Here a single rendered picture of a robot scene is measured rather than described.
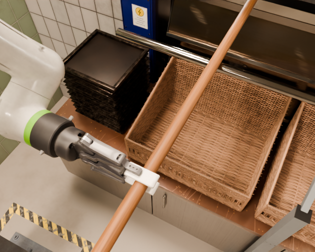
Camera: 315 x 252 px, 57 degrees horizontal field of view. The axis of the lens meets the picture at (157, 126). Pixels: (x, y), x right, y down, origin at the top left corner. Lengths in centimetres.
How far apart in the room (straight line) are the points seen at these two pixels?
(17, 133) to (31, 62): 16
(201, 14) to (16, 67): 81
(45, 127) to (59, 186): 136
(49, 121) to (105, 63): 65
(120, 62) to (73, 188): 99
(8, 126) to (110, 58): 68
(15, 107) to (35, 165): 143
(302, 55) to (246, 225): 69
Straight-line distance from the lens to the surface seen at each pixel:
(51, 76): 73
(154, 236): 182
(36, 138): 69
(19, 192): 209
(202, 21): 129
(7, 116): 73
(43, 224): 196
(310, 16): 117
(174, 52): 91
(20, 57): 69
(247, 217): 129
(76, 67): 129
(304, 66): 127
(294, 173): 143
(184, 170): 117
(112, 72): 124
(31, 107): 73
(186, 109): 70
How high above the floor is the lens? 176
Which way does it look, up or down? 55 degrees down
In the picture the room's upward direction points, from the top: straight up
